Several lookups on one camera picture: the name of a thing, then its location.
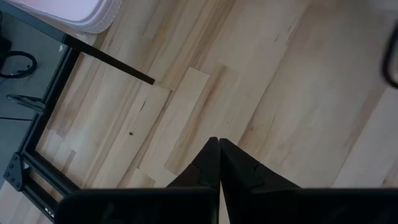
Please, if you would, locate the metal clamp lever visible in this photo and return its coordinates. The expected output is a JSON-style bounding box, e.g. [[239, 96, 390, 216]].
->
[[6, 94, 47, 113]]

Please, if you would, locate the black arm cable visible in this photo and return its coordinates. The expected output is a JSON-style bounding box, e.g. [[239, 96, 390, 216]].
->
[[381, 21, 398, 90]]

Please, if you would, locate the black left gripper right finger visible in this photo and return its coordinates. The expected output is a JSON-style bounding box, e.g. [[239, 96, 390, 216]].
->
[[219, 138, 398, 224]]

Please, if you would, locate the black aluminium rig frame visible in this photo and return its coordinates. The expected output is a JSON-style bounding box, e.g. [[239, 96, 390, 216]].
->
[[2, 39, 82, 220]]

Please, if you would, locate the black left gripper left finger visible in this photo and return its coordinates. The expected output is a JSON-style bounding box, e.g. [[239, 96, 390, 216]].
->
[[57, 136, 221, 224]]

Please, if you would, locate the pink rubber slide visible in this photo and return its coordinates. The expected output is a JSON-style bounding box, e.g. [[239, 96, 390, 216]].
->
[[3, 0, 124, 35]]

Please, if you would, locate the black floor cable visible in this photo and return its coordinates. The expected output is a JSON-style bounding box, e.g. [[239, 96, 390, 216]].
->
[[0, 35, 38, 79]]

